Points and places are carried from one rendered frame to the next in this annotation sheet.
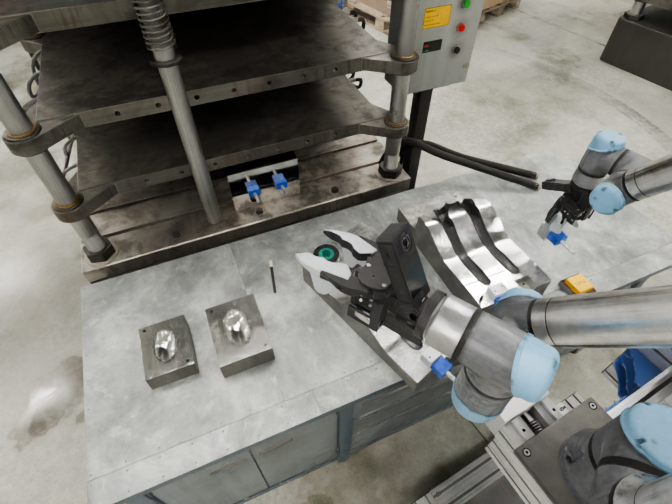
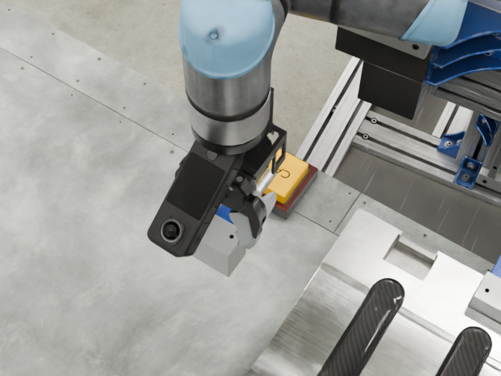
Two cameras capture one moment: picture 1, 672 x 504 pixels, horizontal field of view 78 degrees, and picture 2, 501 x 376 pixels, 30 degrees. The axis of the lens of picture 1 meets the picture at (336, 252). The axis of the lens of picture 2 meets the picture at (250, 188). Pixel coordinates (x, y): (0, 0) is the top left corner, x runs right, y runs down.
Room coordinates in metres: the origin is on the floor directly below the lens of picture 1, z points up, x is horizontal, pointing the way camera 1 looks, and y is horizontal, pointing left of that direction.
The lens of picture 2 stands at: (1.19, -0.29, 1.86)
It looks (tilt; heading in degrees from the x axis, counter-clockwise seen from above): 60 degrees down; 235
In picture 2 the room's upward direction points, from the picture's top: 1 degrees clockwise
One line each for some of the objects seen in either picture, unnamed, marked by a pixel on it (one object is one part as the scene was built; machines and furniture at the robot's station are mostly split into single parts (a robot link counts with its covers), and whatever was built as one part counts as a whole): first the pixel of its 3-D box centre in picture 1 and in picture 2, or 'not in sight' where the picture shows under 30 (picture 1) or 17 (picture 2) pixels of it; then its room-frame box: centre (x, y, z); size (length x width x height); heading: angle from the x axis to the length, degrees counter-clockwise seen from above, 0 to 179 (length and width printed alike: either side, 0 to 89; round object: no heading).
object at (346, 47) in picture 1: (219, 65); not in sight; (1.54, 0.43, 1.20); 1.29 x 0.83 x 0.19; 113
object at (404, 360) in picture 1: (385, 297); not in sight; (0.74, -0.15, 0.86); 0.50 x 0.26 x 0.11; 40
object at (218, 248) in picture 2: (559, 239); (241, 212); (0.91, -0.72, 0.93); 0.13 x 0.05 x 0.05; 23
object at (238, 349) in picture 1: (239, 334); not in sight; (0.62, 0.28, 0.84); 0.20 x 0.15 x 0.07; 23
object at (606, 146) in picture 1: (602, 153); (227, 43); (0.93, -0.71, 1.25); 0.09 x 0.08 x 0.11; 40
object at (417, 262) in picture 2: (523, 286); (409, 262); (0.77, -0.58, 0.87); 0.05 x 0.05 x 0.04; 23
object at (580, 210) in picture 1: (577, 199); (233, 145); (0.92, -0.71, 1.09); 0.09 x 0.08 x 0.12; 23
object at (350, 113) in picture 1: (232, 123); not in sight; (1.54, 0.43, 0.96); 1.29 x 0.83 x 0.18; 113
